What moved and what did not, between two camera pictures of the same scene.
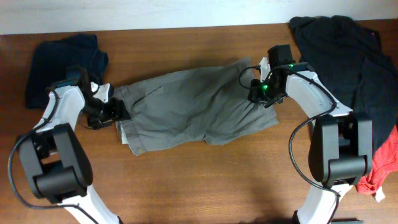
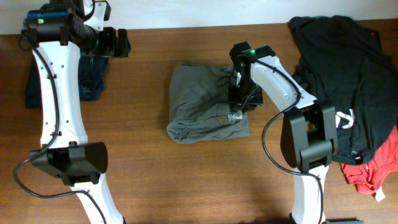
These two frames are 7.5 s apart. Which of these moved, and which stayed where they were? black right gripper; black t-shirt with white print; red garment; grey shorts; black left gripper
Moved: black left gripper; black right gripper; grey shorts
Stayed: red garment; black t-shirt with white print
